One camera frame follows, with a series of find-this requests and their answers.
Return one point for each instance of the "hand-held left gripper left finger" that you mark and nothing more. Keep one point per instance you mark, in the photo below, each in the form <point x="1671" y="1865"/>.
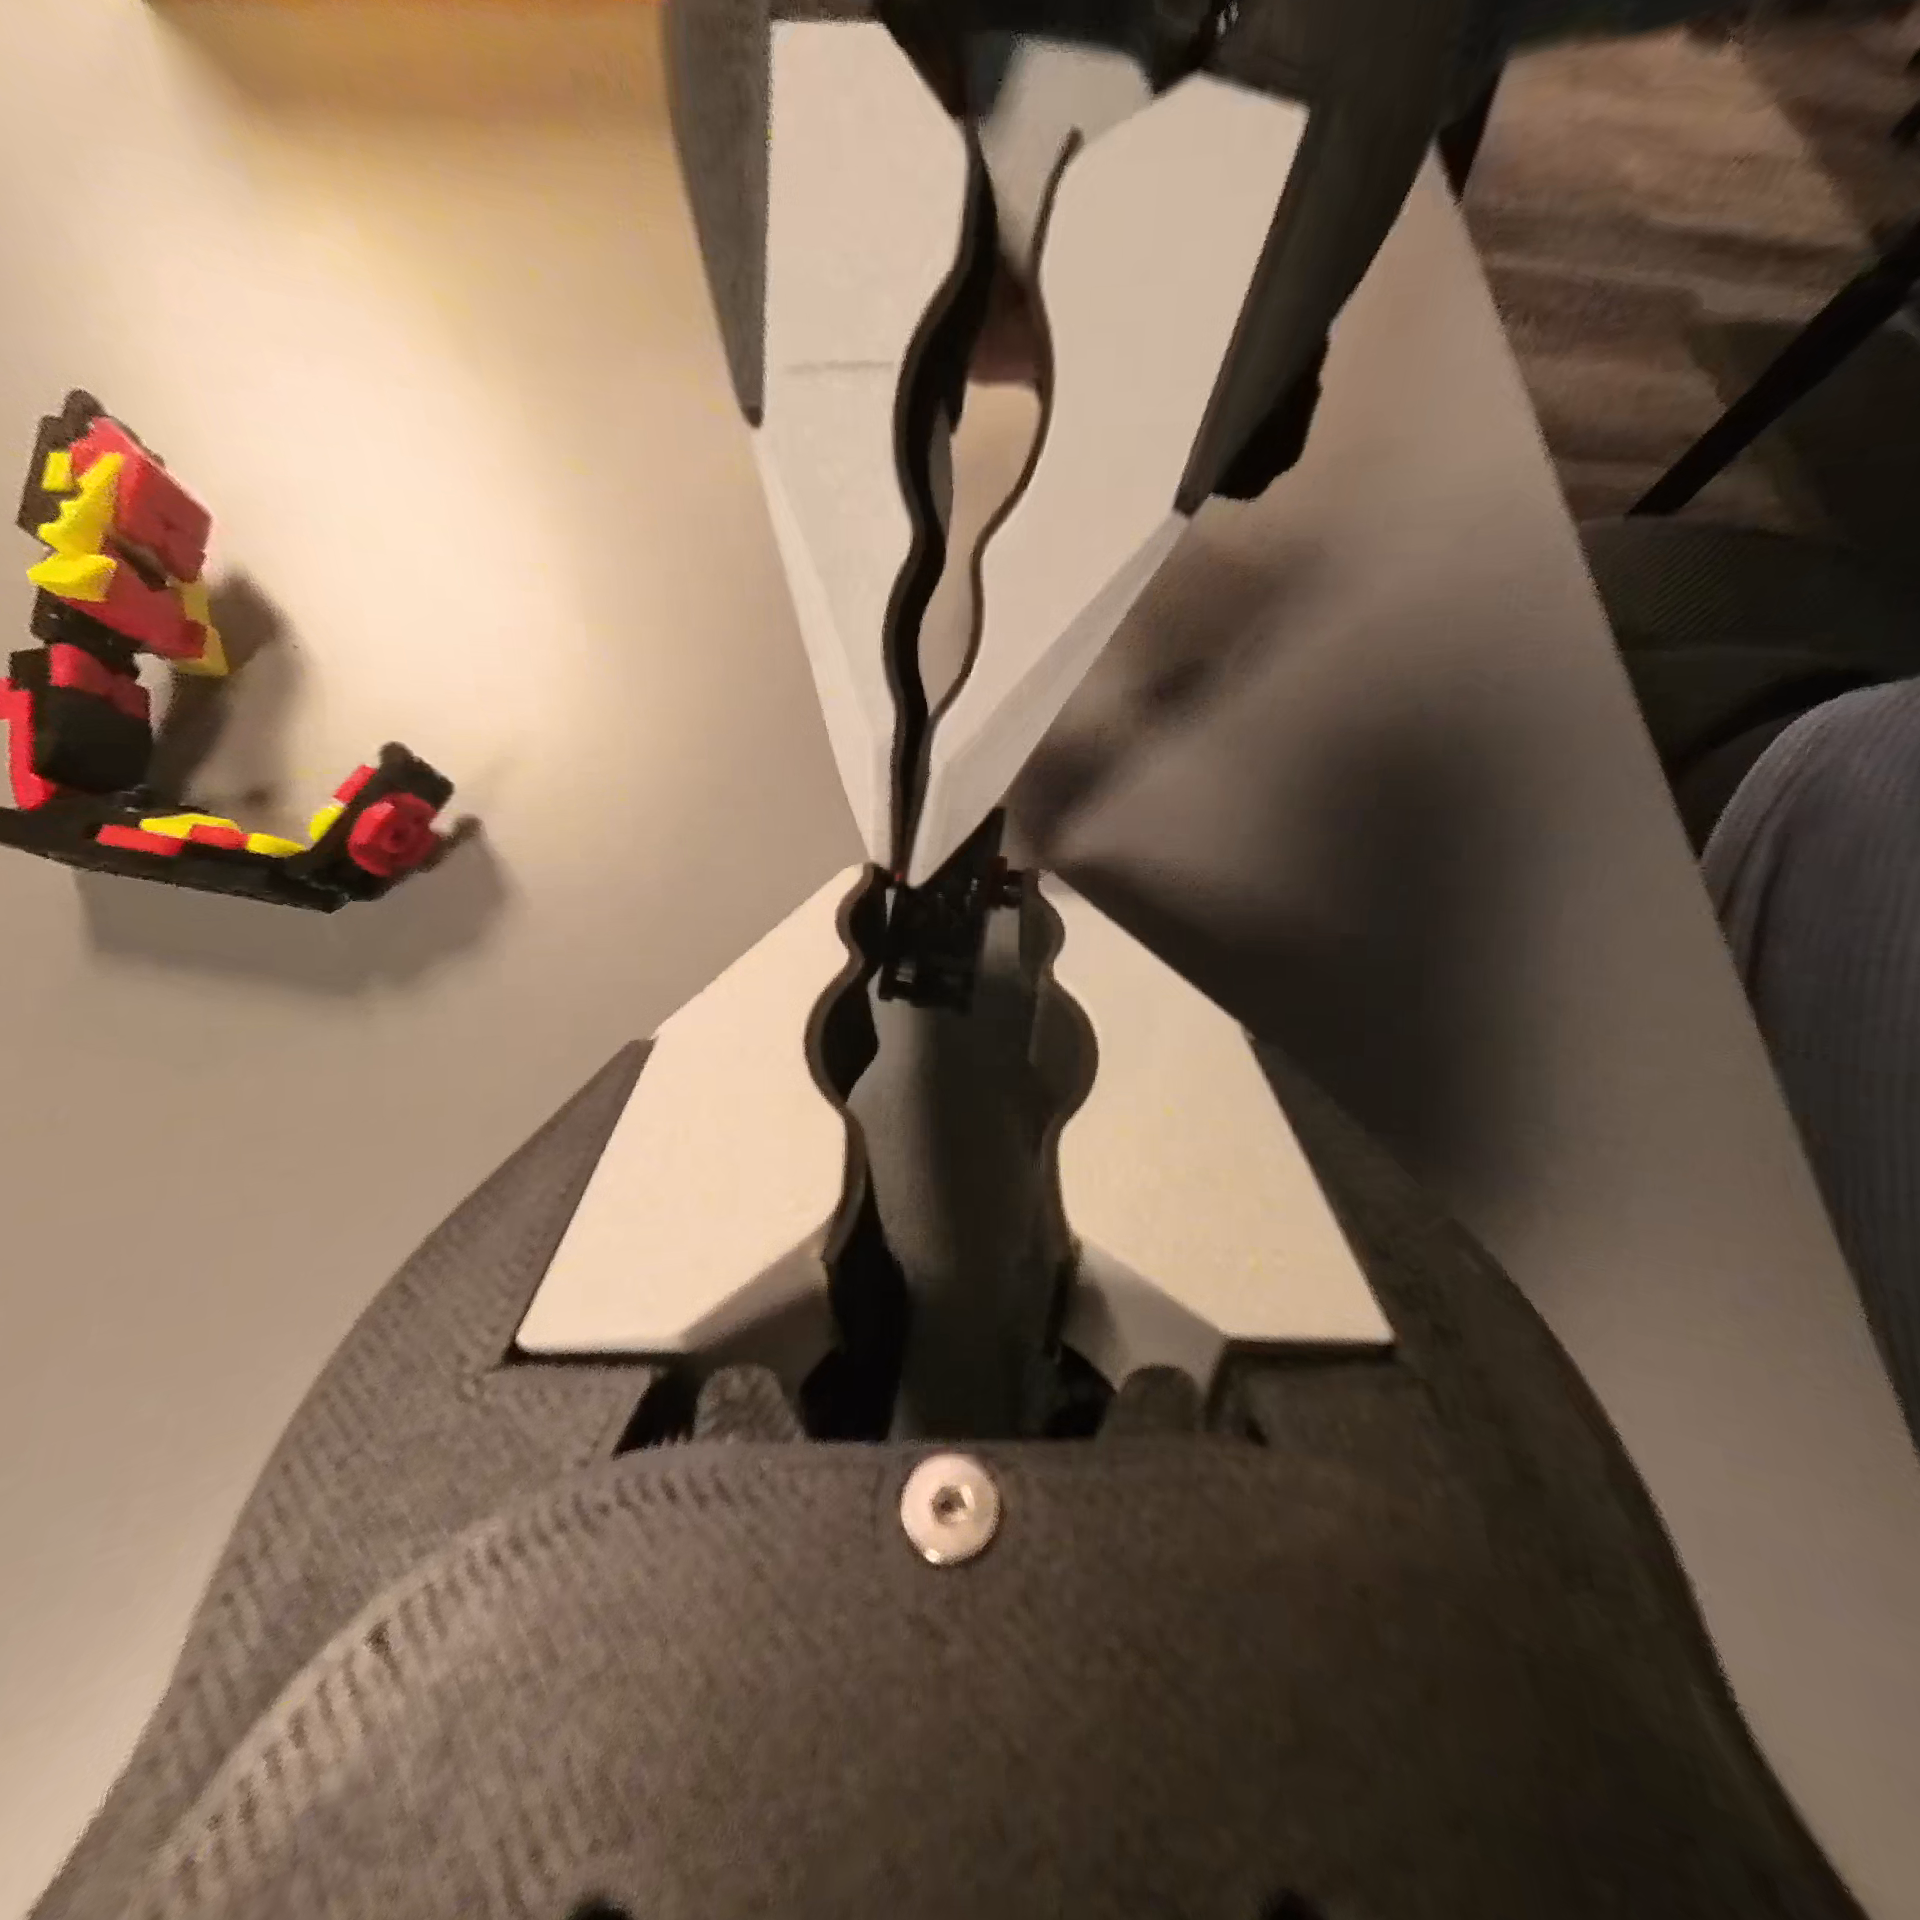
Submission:
<point x="704" y="1200"/>

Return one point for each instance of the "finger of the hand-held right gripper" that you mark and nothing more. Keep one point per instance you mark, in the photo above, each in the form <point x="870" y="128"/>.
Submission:
<point x="1155" y="330"/>
<point x="839" y="300"/>

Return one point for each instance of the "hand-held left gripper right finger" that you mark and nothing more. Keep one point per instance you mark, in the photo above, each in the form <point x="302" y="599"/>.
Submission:
<point x="1230" y="1200"/>

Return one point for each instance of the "black brick with red pins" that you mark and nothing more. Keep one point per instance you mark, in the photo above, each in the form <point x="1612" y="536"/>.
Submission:
<point x="937" y="930"/>

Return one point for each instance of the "person's right hand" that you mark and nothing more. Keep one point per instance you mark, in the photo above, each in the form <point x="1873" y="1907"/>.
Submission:
<point x="1009" y="323"/>

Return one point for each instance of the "person's grey sweater torso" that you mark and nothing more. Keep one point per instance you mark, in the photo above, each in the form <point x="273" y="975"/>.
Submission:
<point x="1830" y="1049"/>

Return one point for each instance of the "red black yellow brick model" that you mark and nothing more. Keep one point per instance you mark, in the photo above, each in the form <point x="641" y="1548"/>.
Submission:
<point x="136" y="599"/>

